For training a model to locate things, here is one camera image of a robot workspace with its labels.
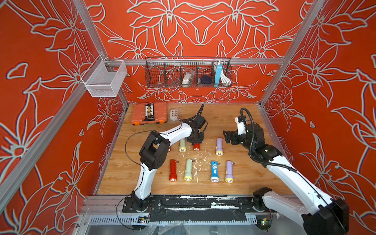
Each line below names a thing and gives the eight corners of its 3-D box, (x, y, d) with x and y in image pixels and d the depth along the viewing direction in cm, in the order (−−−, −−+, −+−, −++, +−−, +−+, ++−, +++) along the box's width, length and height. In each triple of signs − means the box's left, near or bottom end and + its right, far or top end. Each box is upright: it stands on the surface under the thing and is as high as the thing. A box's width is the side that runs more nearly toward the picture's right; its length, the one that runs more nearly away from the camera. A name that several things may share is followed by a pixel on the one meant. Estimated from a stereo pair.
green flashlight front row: (184, 180, 82) (184, 179, 80) (184, 160, 90) (184, 158, 88) (192, 180, 82) (192, 179, 80) (192, 160, 90) (192, 158, 88)
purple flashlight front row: (225, 182, 82) (226, 180, 80) (225, 161, 89) (226, 160, 87) (232, 183, 81) (233, 182, 79) (231, 162, 89) (232, 161, 87)
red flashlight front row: (169, 181, 82) (168, 179, 80) (170, 161, 90) (170, 159, 88) (176, 181, 82) (176, 179, 80) (177, 161, 90) (177, 159, 88)
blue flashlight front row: (210, 182, 82) (211, 180, 79) (210, 162, 89) (210, 160, 87) (218, 182, 82) (219, 181, 79) (217, 163, 89) (217, 161, 86)
